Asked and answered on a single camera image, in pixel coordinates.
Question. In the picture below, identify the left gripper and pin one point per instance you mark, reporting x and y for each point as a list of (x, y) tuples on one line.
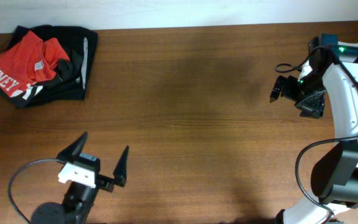
[(119, 173)]

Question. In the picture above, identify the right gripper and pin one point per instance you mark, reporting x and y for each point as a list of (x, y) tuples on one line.
[(314, 107)]

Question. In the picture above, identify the red t-shirt white lettering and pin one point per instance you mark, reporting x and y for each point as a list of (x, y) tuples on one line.
[(30, 61)]

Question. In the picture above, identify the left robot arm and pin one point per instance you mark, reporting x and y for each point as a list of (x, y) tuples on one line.
[(74, 208)]

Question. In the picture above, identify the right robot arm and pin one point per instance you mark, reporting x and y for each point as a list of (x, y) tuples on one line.
[(328, 74)]

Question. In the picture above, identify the black folded clothes pile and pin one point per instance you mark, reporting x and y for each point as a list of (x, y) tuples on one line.
[(71, 80)]

